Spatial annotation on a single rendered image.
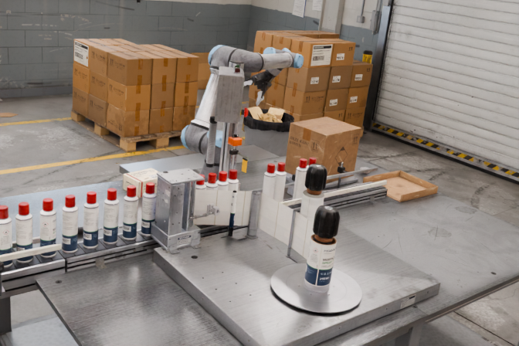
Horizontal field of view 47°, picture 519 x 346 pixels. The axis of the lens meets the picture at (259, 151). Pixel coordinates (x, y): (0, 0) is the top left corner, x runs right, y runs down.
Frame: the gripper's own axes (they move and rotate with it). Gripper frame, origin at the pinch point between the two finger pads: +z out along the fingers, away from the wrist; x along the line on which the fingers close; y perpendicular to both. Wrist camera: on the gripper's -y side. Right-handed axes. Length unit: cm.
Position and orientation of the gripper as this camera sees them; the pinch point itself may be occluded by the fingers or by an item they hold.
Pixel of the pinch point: (247, 96)
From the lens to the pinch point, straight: 343.8
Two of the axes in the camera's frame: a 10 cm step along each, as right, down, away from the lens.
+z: -6.4, 6.7, 3.7
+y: 4.5, -0.7, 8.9
